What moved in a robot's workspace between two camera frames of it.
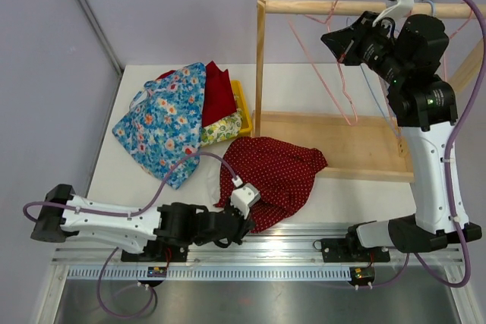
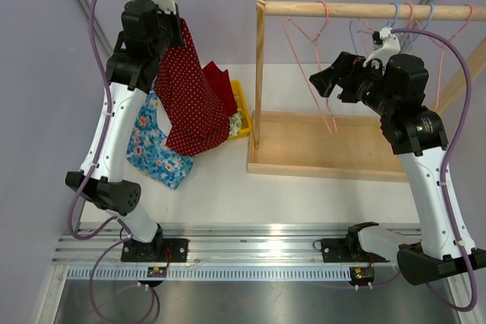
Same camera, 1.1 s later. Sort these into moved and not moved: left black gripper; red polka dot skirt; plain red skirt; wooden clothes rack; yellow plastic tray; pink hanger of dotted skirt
Moved: pink hanger of dotted skirt; red polka dot skirt; left black gripper
Not moved: wooden clothes rack; plain red skirt; yellow plastic tray
